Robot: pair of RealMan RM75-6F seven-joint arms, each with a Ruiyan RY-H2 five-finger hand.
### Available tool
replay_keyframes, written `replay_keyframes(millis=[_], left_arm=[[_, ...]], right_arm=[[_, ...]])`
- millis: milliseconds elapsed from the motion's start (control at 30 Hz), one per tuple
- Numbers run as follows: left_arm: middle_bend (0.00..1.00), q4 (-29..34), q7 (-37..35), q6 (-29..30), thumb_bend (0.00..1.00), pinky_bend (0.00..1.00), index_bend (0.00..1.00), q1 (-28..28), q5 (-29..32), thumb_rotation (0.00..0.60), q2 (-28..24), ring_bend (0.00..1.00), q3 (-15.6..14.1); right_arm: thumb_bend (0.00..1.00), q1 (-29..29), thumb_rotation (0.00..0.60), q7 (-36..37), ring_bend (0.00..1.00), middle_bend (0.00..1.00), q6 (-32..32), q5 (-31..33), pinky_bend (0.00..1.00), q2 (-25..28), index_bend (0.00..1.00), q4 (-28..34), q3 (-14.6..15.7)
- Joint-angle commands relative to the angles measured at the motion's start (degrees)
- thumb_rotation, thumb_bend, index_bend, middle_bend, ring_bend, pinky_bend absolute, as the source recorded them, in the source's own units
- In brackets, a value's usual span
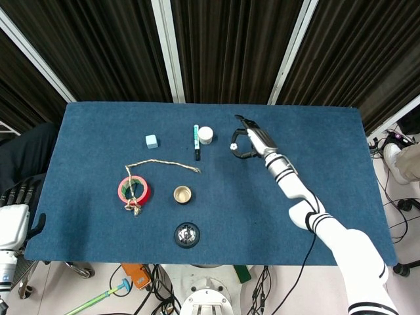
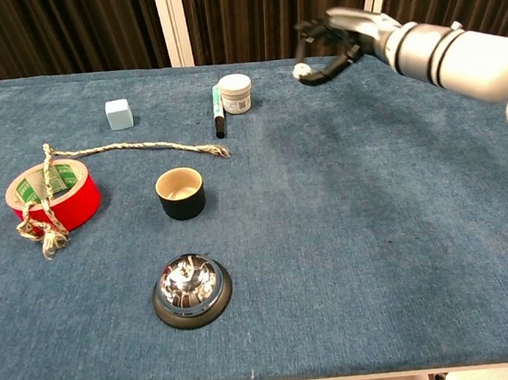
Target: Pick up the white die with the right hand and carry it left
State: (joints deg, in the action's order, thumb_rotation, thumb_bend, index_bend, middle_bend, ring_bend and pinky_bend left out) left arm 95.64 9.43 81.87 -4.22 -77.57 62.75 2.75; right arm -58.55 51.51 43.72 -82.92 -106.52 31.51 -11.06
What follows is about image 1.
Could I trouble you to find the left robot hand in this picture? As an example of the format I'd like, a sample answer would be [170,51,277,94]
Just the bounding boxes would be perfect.
[0,179,47,249]

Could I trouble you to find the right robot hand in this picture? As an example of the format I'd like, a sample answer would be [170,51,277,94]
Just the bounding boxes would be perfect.
[228,114,280,161]

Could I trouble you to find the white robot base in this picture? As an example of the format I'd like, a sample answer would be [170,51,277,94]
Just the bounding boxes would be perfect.
[179,277,238,315]

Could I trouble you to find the white round jar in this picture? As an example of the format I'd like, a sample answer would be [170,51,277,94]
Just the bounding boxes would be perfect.
[198,126,215,146]

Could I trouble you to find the white green marker pen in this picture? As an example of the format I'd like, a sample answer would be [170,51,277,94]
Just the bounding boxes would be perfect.
[192,124,201,161]

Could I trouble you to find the dark clothed person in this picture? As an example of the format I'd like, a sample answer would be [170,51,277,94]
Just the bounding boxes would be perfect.
[0,123,58,198]

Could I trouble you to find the chair caster wheel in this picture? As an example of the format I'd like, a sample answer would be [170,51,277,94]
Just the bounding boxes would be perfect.
[64,261,96,279]

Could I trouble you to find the dark pleated curtain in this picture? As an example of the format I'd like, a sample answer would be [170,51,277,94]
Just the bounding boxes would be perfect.
[0,0,172,103]
[171,0,305,104]
[277,0,420,134]
[0,29,68,132]

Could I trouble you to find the blue felt table mat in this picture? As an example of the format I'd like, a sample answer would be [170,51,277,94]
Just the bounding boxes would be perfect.
[23,101,398,266]

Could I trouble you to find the black chrome dome object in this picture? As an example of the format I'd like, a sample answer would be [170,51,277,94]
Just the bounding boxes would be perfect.
[173,222,201,249]

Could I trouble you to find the red tape roll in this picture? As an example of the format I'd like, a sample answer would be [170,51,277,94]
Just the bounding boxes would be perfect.
[117,176,152,205]

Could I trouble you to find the white shoe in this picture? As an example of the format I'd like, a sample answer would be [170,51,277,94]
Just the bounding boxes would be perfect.
[383,143,411,185]

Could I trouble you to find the green flat object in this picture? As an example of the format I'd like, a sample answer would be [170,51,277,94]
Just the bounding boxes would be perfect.
[233,264,252,284]

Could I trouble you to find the orange tool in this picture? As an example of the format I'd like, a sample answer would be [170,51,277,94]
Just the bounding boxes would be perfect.
[120,262,152,290]

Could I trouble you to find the khaki trouser leg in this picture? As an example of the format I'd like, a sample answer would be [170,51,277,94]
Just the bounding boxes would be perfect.
[395,143,420,181]

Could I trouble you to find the white frame post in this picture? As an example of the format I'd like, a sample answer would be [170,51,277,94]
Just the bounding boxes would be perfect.
[0,8,78,103]
[267,0,320,105]
[150,0,186,104]
[362,103,420,135]

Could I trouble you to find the beige twine rope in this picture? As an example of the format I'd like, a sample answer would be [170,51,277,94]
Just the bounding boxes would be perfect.
[123,159,201,217]

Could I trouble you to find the green stick blue handle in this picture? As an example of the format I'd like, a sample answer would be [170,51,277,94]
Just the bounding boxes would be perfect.
[64,278,133,315]

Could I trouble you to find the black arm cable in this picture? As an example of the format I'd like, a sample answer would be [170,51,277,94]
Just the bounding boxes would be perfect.
[285,193,326,315]

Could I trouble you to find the black cable bundle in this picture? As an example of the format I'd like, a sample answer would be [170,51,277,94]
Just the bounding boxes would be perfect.
[251,265,274,315]

